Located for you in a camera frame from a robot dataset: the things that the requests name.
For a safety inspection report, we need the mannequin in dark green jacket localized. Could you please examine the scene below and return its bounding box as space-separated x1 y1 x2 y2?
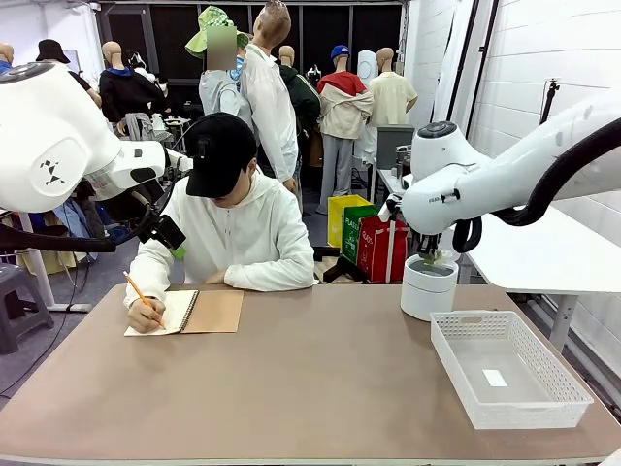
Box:
278 45 322 169

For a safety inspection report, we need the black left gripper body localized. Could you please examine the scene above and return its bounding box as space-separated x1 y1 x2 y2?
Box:
89 179 169 229

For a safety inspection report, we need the person's left forearm white sleeve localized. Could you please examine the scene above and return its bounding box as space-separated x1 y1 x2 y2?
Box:
222 259 316 292

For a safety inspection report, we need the black baseball cap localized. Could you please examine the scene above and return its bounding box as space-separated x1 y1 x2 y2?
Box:
185 112 257 199

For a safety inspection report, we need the tall mannequin in white shirt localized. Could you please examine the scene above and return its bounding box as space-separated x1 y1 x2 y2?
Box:
240 0 301 193

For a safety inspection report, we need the yellow pencil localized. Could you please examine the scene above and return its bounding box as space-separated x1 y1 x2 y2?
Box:
122 270 167 330

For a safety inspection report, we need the mannequin red beige jacket blue cap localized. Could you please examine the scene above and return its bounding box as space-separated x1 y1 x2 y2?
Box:
315 44 375 216

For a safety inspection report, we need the yellow recycling bin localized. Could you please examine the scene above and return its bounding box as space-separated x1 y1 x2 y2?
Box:
327 193 373 249

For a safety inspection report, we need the mannequin in black sweater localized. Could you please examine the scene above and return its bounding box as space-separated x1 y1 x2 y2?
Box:
99 41 169 143

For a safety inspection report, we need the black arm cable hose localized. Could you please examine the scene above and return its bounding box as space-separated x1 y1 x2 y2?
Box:
451 118 621 254
0 222 117 253

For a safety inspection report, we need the white perforated plastic basket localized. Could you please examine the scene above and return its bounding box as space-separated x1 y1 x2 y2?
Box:
430 310 595 431

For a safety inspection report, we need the mannequin in cream shirt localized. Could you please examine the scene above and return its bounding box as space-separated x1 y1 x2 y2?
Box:
367 47 419 128

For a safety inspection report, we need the green recycling bin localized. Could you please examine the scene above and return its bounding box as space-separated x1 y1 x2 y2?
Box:
342 204 389 266

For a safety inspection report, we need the small white side table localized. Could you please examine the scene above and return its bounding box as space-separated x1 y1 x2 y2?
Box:
376 167 413 200

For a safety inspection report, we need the grey cabinet box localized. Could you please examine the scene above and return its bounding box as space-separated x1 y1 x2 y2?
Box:
376 124 416 171

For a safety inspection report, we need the mannequin with black bucket hat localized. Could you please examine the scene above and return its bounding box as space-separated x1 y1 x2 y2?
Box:
36 38 103 109

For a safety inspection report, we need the red recycling bin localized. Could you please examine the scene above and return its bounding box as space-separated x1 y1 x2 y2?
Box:
357 216 409 284

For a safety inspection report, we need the white oval panel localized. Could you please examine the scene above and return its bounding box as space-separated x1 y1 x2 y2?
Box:
357 50 378 88

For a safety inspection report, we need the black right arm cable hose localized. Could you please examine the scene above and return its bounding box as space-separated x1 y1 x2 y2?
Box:
451 118 621 254

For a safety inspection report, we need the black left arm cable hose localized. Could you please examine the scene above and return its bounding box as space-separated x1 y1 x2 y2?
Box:
0 222 117 253

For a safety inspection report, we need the wooden black floor stand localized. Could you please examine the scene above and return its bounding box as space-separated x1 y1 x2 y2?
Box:
314 246 368 284

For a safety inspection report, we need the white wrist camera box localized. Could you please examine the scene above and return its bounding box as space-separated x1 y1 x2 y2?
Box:
164 148 193 174
377 193 405 220

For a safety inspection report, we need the spiral notebook with brown cover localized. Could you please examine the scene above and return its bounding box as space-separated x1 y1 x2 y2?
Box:
123 289 245 338

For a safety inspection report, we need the person torso in white hoodie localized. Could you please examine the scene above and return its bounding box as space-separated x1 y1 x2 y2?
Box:
135 172 316 292

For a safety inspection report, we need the grey plastic stool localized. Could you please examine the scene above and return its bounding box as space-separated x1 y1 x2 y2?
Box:
0 264 55 355

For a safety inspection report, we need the person's right forearm white sleeve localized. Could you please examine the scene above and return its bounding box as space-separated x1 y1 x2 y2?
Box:
123 242 169 308

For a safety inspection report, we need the person's right hand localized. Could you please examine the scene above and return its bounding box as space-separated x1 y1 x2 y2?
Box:
127 296 168 335

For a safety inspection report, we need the white table with white legs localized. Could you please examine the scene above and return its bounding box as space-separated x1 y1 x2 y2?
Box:
0 208 93 313

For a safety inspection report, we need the black tripod stand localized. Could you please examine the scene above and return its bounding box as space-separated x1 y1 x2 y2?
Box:
539 77 562 125

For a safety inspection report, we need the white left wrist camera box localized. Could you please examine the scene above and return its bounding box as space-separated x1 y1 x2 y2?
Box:
164 148 193 174

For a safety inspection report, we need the white lidded trash bin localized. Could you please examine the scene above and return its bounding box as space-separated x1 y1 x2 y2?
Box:
400 251 460 322

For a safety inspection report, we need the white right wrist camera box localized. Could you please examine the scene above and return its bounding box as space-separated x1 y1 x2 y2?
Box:
377 193 405 220

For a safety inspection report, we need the figure with green checkered hat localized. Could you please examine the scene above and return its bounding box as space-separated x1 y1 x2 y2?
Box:
185 5 256 132

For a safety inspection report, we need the large white table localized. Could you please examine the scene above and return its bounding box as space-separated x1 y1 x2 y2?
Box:
450 203 621 353

